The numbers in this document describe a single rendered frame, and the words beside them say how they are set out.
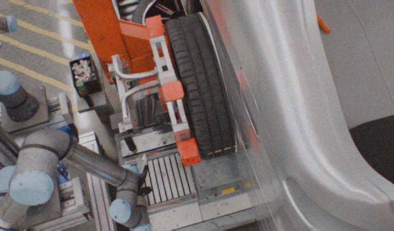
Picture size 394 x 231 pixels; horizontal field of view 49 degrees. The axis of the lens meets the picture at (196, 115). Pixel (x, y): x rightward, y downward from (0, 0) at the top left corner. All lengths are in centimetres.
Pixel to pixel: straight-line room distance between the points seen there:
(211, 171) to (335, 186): 161
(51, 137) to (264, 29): 73
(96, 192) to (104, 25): 94
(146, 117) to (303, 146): 95
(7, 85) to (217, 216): 131
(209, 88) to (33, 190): 75
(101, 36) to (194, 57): 70
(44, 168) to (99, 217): 120
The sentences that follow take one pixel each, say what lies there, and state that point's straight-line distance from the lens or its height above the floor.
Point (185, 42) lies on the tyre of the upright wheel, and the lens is 176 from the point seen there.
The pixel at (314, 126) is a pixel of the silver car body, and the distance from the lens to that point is 94.
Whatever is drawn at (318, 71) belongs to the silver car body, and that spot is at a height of 168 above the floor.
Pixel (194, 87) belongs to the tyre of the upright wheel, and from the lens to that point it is 168.
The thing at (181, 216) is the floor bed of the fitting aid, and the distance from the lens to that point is 255.
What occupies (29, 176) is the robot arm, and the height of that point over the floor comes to 137.
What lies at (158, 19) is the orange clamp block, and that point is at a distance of 195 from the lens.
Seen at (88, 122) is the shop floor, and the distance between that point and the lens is 310.
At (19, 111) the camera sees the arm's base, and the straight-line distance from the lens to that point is 216.
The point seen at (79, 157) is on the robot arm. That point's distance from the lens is 149.
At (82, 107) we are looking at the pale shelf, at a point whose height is 45.
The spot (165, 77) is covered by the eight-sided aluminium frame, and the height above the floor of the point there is 112.
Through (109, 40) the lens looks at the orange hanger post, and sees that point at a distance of 229.
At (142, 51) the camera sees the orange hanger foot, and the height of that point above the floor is 70.
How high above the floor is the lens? 244
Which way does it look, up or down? 56 degrees down
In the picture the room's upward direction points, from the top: 11 degrees counter-clockwise
